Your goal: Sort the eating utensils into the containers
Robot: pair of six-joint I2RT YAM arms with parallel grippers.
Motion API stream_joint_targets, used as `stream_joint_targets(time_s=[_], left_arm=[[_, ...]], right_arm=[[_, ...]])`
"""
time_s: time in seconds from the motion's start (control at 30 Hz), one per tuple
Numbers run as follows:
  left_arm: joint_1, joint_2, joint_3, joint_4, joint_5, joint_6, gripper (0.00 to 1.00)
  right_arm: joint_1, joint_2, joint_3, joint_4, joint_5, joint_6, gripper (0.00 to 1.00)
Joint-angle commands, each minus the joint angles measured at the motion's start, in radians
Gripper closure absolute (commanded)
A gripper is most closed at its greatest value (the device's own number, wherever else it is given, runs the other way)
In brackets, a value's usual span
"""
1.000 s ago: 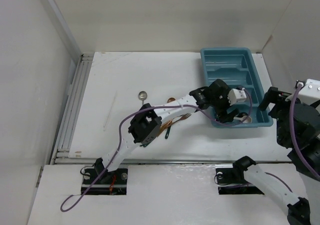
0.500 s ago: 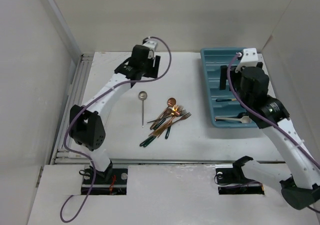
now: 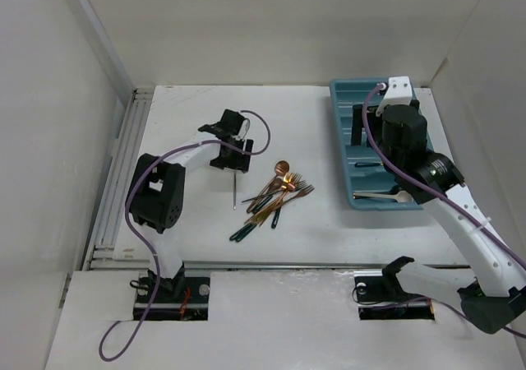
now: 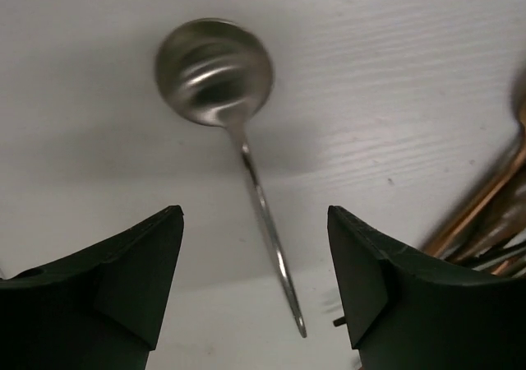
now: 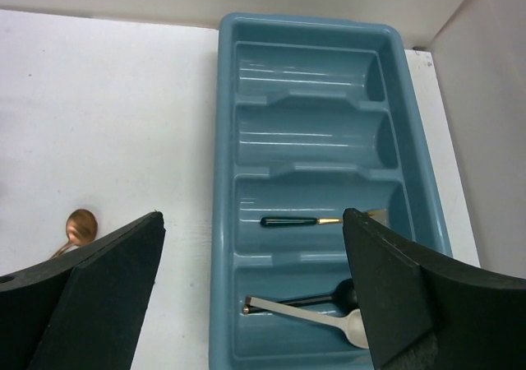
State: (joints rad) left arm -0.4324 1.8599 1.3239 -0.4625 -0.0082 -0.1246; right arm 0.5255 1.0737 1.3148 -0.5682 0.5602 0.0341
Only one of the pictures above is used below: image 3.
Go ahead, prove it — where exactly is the copper fork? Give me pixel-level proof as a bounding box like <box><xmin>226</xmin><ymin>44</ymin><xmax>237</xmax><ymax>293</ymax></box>
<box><xmin>244</xmin><ymin>184</ymin><xmax>315</xmax><ymax>228</ymax></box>

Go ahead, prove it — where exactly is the green loop handle utensil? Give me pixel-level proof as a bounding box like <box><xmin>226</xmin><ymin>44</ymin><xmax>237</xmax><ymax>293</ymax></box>
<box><xmin>229</xmin><ymin>223</ymin><xmax>257</xmax><ymax>243</ymax></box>

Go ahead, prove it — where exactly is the blue plastic cutlery tray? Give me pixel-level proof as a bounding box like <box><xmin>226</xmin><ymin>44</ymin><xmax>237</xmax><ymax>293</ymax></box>
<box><xmin>330</xmin><ymin>77</ymin><xmax>421</xmax><ymax>211</ymax></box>

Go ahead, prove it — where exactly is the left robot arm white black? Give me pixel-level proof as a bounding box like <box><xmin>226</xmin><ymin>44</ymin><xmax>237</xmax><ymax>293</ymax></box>
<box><xmin>124</xmin><ymin>109</ymin><xmax>256</xmax><ymax>302</ymax></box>

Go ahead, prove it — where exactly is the purple cable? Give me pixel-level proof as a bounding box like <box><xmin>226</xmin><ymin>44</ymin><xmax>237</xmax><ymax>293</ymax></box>
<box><xmin>363</xmin><ymin>82</ymin><xmax>526</xmax><ymax>338</ymax></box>
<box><xmin>99</xmin><ymin>109</ymin><xmax>273</xmax><ymax>362</ymax></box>

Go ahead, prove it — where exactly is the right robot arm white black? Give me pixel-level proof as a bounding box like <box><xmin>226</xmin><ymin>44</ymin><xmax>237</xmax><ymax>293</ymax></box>
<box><xmin>353</xmin><ymin>103</ymin><xmax>525</xmax><ymax>334</ymax></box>

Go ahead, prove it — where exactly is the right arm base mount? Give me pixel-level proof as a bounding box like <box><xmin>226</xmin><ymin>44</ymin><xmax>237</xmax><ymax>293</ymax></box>
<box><xmin>351</xmin><ymin>257</ymin><xmax>435</xmax><ymax>321</ymax></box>

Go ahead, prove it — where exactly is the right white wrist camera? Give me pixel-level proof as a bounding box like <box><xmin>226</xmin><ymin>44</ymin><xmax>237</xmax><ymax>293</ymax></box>
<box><xmin>376</xmin><ymin>76</ymin><xmax>413</xmax><ymax>117</ymax></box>

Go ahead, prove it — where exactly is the black spoon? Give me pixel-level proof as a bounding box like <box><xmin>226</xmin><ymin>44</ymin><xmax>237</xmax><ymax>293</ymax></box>
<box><xmin>389</xmin><ymin>185</ymin><xmax>401</xmax><ymax>194</ymax></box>

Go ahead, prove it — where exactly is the white plastic spoon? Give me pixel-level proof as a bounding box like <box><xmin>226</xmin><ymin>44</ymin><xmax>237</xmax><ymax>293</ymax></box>
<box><xmin>353</xmin><ymin>191</ymin><xmax>413</xmax><ymax>203</ymax></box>

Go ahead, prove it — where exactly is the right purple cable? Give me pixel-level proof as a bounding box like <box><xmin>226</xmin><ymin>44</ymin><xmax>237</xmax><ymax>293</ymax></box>
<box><xmin>363</xmin><ymin>82</ymin><xmax>526</xmax><ymax>338</ymax></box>

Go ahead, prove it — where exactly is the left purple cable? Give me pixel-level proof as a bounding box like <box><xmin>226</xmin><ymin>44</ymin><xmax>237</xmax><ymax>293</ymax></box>
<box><xmin>99</xmin><ymin>109</ymin><xmax>273</xmax><ymax>362</ymax></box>

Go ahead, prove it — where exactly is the copper spoon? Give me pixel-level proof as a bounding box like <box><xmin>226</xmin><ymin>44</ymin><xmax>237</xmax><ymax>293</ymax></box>
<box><xmin>247</xmin><ymin>160</ymin><xmax>290</xmax><ymax>213</ymax></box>

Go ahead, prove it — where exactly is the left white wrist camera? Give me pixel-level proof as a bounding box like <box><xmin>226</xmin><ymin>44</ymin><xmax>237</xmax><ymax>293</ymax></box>
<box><xmin>238</xmin><ymin>118</ymin><xmax>251</xmax><ymax>139</ymax></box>

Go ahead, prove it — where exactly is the silver round spoon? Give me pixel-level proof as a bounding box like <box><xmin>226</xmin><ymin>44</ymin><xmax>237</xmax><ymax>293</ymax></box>
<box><xmin>233</xmin><ymin>170</ymin><xmax>238</xmax><ymax>210</ymax></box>

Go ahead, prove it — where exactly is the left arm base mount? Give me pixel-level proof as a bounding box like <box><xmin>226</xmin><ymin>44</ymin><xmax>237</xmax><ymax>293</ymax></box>
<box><xmin>130</xmin><ymin>272</ymin><xmax>210</xmax><ymax>321</ymax></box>

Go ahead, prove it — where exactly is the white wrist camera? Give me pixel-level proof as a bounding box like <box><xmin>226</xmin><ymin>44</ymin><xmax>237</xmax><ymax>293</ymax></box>
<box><xmin>238</xmin><ymin>118</ymin><xmax>251</xmax><ymax>139</ymax></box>
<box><xmin>376</xmin><ymin>76</ymin><xmax>413</xmax><ymax>117</ymax></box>

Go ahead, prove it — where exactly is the gold fork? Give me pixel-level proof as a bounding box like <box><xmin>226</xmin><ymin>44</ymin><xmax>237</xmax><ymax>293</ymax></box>
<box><xmin>244</xmin><ymin>173</ymin><xmax>303</xmax><ymax>224</ymax></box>

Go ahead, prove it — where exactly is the aluminium rail frame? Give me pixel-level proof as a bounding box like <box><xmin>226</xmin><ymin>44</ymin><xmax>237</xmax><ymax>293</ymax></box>
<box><xmin>80</xmin><ymin>88</ymin><xmax>154</xmax><ymax>271</ymax></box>

